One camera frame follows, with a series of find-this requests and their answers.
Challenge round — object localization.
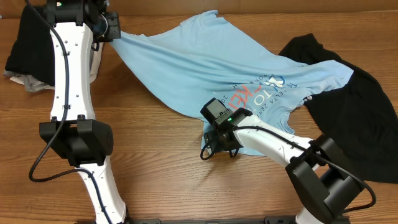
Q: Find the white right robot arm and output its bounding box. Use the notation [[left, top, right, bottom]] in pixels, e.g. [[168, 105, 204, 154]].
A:
[[200, 100, 367, 223]]

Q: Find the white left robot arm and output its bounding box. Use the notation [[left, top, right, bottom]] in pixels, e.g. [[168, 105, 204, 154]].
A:
[[29, 0, 129, 223]]

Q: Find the light blue printed t-shirt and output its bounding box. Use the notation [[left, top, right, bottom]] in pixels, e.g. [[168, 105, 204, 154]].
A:
[[109, 9, 354, 156]]

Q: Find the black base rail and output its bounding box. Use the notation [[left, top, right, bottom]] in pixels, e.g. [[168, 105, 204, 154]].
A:
[[128, 215, 296, 224]]

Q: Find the grey folded garment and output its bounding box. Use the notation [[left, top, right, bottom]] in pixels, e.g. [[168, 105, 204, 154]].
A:
[[3, 70, 54, 93]]

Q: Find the black folded garment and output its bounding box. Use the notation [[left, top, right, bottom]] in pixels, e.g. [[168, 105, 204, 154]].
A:
[[5, 6, 55, 86]]

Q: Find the black garment on right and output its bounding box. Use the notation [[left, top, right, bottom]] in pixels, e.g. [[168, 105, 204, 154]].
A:
[[279, 34, 397, 184]]

